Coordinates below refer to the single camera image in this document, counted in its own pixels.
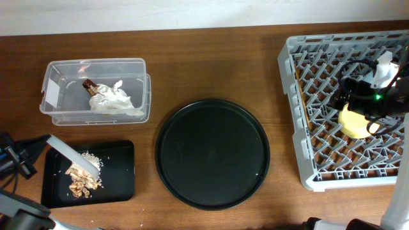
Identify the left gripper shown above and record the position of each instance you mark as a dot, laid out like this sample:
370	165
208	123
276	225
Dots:
27	154

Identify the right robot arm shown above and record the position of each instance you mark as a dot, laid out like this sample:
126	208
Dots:
396	216

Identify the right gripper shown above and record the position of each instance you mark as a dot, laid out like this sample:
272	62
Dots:
358	88

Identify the clear plastic bin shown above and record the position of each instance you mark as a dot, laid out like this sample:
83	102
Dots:
67	101

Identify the grey dishwasher rack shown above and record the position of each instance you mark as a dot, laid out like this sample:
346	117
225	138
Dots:
326	157

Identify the black rectangular tray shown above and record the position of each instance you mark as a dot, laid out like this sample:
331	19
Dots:
117	174

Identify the white napkin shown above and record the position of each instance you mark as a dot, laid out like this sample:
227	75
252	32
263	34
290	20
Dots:
112	100

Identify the yellow bowl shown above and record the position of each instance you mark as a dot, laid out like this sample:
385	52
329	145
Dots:
355	125

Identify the food scraps and rice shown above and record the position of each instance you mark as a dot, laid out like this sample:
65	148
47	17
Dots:
83	183

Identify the grey plate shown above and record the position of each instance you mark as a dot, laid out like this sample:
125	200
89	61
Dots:
72	155

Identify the round black serving tray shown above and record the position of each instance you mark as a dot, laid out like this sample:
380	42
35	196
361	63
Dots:
212	154

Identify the wooden chopstick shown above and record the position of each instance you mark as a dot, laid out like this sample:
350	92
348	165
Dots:
297	76

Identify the gold snack wrapper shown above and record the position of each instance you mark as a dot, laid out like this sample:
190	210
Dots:
90	87

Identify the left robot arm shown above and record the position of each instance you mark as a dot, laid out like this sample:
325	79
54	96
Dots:
18	212

